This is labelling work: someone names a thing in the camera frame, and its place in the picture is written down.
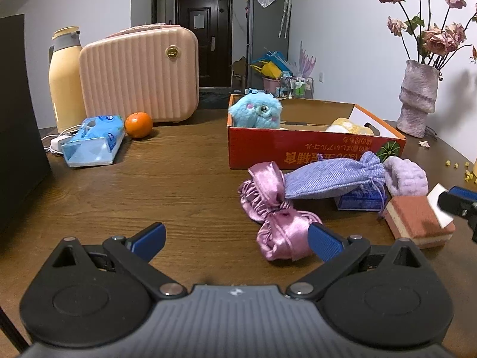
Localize purple drawstring fabric pouch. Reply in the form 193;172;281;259
285;151;385;200

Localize black paper shopping bag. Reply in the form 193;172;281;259
0;15;51;229

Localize red and yellow sponge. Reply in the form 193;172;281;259
383;196;456;249

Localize light blue plush monster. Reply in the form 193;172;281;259
229;91;282;129

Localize pink satin scrunchie bow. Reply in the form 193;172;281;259
238;162;321;262

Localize grey refrigerator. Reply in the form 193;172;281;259
246;0;289;90

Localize pink ribbed suitcase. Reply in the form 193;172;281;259
79;24;199;123

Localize dark wooden door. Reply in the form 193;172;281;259
175;0;233;87

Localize yellow thermos jug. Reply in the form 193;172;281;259
49;27;86;132

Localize white charger with cable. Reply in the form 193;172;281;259
41;124;80;156

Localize orange tangerine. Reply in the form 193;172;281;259
125;112;153;139

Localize wire storage cart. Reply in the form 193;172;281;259
276;71;315;99

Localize white and yellow plush toy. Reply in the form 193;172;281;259
326;117;374;136

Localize fallen dried petal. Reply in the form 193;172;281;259
419;141;430;149

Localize dried pink roses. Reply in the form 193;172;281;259
377;0;476;70

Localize blue handkerchief tissue pack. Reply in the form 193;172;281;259
335;185;387;212

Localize red cardboard box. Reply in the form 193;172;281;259
227;99;406;170

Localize lavender fluffy headband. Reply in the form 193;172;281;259
383;156;428;197

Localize purple textured vase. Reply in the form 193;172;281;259
397;60;441;138

